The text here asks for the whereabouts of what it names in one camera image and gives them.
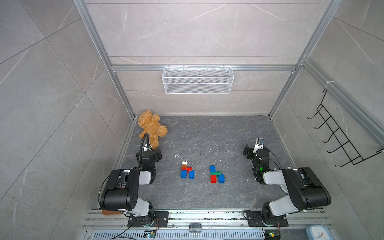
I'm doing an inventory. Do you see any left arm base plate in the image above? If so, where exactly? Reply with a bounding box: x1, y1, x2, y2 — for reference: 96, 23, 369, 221
127, 211, 169, 228

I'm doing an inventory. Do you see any black wall hook rack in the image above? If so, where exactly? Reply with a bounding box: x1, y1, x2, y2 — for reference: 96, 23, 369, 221
307, 90, 384, 168

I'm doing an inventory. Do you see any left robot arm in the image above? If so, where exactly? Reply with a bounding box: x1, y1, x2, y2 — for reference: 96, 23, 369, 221
98, 133, 162, 222

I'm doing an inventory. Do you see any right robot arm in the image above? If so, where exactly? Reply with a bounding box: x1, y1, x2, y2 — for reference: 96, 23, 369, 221
243, 145, 332, 226

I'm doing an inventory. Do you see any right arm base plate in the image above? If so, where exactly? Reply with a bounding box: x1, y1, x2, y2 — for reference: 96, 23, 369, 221
243, 210, 289, 227

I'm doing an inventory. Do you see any brown teddy bear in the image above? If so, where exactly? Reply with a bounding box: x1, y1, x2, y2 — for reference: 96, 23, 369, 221
138, 110, 168, 150

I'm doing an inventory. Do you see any aluminium front rail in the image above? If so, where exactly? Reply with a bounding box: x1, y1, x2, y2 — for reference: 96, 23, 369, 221
77, 209, 338, 240

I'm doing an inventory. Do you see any white wire mesh basket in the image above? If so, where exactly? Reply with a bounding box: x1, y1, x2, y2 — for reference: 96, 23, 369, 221
162, 67, 235, 95

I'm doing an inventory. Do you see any blue-rimmed clock on rail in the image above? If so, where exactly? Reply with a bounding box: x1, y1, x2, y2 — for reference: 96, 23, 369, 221
306, 225, 334, 240

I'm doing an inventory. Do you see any blue lego brick bottom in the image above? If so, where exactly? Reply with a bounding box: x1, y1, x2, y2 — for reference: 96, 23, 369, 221
188, 171, 195, 179

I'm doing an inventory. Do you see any red square lego brick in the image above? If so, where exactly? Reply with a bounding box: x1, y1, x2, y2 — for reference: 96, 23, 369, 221
210, 175, 217, 184

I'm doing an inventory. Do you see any brown block at left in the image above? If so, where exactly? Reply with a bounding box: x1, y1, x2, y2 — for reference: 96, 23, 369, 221
102, 210, 121, 216

